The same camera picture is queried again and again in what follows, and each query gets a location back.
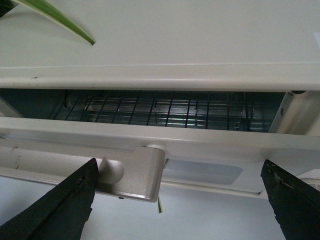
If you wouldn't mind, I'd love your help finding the glass oven door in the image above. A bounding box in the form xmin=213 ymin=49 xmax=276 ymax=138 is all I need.
xmin=0 ymin=117 xmax=320 ymax=198

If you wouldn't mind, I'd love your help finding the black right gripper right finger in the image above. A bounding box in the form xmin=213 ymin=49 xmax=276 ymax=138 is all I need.
xmin=261 ymin=159 xmax=320 ymax=240

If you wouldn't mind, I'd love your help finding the green striped spider plant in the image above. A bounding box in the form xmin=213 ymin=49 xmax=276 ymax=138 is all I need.
xmin=0 ymin=0 xmax=96 ymax=46

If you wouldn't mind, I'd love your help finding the silver oven door handle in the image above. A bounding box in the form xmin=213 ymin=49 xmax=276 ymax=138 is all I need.
xmin=0 ymin=139 xmax=165 ymax=203

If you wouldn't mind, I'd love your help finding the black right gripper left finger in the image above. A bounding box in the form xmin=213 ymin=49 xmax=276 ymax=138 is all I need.
xmin=0 ymin=158 xmax=99 ymax=240

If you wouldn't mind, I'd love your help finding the white Toshiba toaster oven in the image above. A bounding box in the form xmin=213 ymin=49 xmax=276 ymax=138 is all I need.
xmin=0 ymin=0 xmax=320 ymax=201

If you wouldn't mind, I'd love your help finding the metal oven wire rack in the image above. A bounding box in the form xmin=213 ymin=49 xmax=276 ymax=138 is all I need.
xmin=56 ymin=90 xmax=258 ymax=132

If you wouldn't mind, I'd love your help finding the small fallen green leaf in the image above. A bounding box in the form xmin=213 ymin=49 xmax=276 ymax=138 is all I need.
xmin=157 ymin=196 xmax=163 ymax=214

